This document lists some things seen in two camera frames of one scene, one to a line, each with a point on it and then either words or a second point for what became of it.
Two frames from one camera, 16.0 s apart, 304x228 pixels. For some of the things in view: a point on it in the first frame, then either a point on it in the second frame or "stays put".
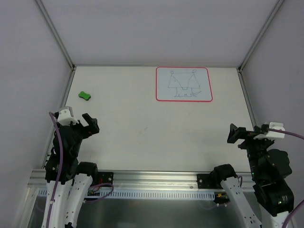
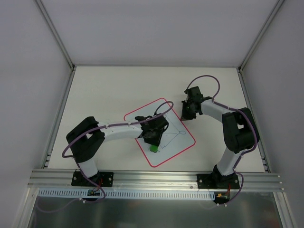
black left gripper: x=83 y=128 → x=153 y=136
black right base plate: x=205 y=181 stays put
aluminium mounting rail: x=149 y=179 stays put
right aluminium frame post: x=253 y=45 stays put
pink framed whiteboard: x=187 y=84 → x=176 y=138
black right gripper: x=245 y=134 → x=186 y=108
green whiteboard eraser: x=85 y=96 → x=154 y=148
